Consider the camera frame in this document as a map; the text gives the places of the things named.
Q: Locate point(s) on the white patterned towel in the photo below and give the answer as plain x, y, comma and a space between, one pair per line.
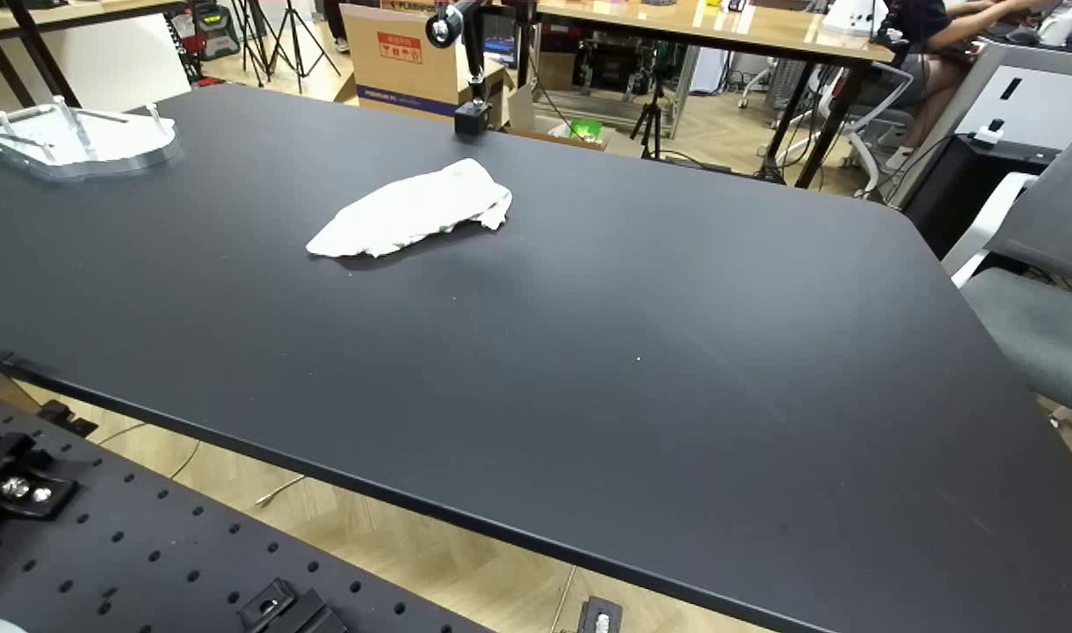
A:
413, 208

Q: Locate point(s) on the white towel rack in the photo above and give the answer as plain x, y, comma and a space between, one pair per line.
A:
56, 135

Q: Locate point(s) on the cardboard box with red label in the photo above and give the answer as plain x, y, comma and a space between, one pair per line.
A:
401, 70

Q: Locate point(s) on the wooden desk with black legs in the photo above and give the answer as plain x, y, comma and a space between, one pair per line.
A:
747, 28

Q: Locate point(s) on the seated person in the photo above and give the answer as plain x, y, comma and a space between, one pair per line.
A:
935, 49

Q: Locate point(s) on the grey office chair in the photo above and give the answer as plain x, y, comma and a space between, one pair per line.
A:
1015, 264

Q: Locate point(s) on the black perforated mounting board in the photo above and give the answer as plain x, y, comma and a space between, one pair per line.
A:
94, 542

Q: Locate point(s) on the black camera tripod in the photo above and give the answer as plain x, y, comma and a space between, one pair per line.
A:
649, 131

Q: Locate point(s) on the black clamp camera mount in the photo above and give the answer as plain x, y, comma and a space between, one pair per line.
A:
460, 21

